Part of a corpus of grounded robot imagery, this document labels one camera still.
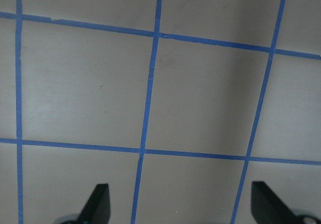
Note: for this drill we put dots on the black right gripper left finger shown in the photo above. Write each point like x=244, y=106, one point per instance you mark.
x=97, y=209

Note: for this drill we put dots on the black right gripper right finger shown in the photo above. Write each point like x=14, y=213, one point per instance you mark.
x=267, y=207

